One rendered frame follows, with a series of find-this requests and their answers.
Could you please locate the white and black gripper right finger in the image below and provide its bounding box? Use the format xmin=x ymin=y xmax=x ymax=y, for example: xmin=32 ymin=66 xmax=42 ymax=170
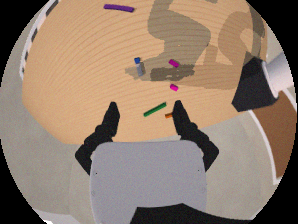
xmin=172 ymin=100 xmax=219 ymax=173

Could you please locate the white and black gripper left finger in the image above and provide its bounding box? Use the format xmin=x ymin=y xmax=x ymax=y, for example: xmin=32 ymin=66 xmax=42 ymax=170
xmin=75 ymin=102 xmax=120 ymax=176

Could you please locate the small magenta block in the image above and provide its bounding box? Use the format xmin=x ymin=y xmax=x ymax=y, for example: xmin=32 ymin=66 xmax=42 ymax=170
xmin=168 ymin=59 xmax=179 ymax=68
xmin=169 ymin=84 xmax=178 ymax=91

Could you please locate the grey rod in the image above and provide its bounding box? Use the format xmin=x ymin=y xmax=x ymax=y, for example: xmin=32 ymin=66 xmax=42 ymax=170
xmin=136 ymin=63 xmax=143 ymax=77

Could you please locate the dark green rod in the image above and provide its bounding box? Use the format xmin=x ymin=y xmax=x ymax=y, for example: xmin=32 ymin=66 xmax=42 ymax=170
xmin=143 ymin=102 xmax=167 ymax=117

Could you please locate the orange rod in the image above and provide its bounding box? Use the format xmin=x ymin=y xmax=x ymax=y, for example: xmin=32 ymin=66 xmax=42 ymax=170
xmin=165 ymin=113 xmax=172 ymax=118

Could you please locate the small blue block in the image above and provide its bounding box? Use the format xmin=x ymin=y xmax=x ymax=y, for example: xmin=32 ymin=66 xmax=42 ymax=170
xmin=134 ymin=57 xmax=140 ymax=63

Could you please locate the purple rectangular bar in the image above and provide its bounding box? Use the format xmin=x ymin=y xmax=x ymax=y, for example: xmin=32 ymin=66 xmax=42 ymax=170
xmin=103 ymin=4 xmax=134 ymax=13

